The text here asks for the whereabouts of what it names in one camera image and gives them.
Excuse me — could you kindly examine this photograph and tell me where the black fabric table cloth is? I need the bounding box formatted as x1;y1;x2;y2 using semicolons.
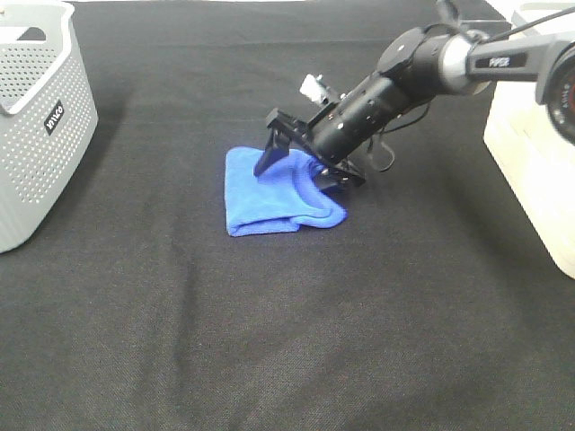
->
1;1;574;430

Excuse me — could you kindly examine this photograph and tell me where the grey perforated plastic basket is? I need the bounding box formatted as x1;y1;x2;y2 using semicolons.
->
1;1;98;252

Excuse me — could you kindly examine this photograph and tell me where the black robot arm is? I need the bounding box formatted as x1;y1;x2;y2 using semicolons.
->
253;1;574;188

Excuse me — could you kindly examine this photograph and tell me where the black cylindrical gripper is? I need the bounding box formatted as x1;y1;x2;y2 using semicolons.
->
253;74;427;194

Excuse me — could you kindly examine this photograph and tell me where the blue microfiber towel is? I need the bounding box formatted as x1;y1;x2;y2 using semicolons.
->
224;146;347;237

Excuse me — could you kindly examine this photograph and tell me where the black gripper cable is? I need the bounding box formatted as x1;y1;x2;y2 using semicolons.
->
363;96;435;174

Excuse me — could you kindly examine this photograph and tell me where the white plastic storage bin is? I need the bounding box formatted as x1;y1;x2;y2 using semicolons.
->
482;1;575;279

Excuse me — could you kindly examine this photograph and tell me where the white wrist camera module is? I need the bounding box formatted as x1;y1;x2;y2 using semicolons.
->
299;74;340;107

